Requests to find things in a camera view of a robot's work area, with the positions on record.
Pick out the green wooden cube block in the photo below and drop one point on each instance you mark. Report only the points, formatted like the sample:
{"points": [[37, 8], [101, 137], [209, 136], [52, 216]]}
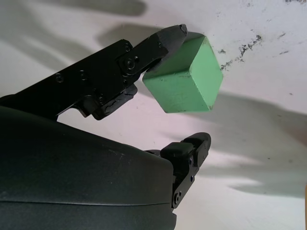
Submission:
{"points": [[187, 81]]}

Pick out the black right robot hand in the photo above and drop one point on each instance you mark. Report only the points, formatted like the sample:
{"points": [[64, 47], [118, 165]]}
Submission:
{"points": [[72, 172]]}

